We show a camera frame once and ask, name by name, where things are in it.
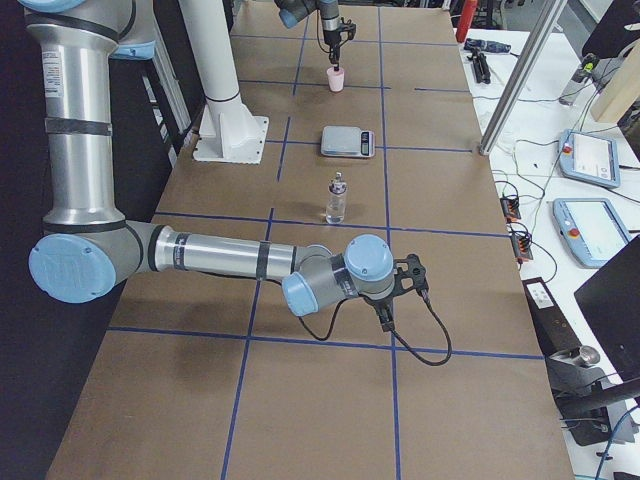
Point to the black monitor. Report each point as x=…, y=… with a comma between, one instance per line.
x=609, y=302

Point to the silver kitchen scale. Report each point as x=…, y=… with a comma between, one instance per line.
x=347, y=142

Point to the blue folded umbrella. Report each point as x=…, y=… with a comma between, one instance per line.
x=489, y=46

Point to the far blue teach pendant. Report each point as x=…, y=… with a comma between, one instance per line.
x=589, y=158

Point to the far orange connector block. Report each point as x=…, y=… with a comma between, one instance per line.
x=510, y=206

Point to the near blue teach pendant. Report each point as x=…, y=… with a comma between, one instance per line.
x=591, y=228

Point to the clear glass sauce bottle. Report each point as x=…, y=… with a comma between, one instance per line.
x=336, y=204

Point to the aluminium frame post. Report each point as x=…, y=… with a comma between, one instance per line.
x=531, y=51

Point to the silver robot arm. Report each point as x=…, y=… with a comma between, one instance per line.
x=292, y=12
x=89, y=246

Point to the black clamp stand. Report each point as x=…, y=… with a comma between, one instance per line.
x=590, y=404

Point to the red cylinder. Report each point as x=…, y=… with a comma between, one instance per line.
x=465, y=20

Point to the pink plastic cup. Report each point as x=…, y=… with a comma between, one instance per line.
x=335, y=78

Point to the blue teach pendant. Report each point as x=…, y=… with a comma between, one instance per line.
x=589, y=158
x=591, y=228

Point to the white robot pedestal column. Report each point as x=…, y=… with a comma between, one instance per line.
x=228, y=132

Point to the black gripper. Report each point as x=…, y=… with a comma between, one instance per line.
x=331, y=38
x=381, y=303

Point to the black box with label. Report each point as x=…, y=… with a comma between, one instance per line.
x=553, y=330

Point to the black folded tripod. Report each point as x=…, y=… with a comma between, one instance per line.
x=480, y=67

